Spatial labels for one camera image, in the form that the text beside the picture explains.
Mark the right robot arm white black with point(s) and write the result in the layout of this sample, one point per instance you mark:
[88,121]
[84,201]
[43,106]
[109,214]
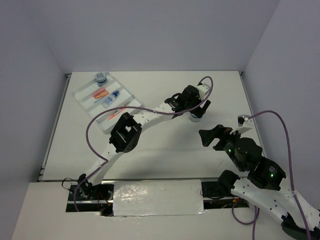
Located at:
[266,185]

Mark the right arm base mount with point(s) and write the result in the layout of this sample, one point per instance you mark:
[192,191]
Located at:
[214,198]

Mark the white compartment tray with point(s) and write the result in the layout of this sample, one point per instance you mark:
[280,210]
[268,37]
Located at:
[84,97]

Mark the silver foil covered panel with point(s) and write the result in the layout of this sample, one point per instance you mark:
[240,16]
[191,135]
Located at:
[157,198]

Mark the orange translucent cap case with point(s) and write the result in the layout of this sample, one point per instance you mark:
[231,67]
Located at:
[100,94]

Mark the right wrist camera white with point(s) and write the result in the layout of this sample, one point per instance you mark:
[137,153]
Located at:
[245,124]

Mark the clear spray bottle blue cap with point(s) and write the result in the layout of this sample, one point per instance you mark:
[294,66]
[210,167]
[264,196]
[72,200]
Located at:
[110,99]

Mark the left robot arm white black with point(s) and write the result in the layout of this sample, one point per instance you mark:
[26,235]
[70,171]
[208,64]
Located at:
[126,132]

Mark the orange thin pen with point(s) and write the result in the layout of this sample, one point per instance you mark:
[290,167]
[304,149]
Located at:
[115,114]

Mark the pink translucent cap case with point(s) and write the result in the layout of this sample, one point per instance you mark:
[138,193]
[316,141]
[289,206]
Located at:
[100,90]

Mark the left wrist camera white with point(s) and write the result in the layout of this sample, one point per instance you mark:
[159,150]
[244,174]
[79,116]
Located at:
[203,89]

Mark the blue white round jar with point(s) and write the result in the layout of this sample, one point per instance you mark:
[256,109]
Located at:
[100,78]
[194,118]

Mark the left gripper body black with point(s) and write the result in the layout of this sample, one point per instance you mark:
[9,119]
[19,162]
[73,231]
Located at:
[195,104]

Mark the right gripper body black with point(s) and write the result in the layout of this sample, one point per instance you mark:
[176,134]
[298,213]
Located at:
[227,142]

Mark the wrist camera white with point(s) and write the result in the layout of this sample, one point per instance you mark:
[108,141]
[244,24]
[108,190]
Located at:
[203,89]
[245,124]

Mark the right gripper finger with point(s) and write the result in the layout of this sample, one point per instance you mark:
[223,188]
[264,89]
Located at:
[207,136]
[220,132]

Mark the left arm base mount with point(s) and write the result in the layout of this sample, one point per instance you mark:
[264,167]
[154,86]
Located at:
[100,202]

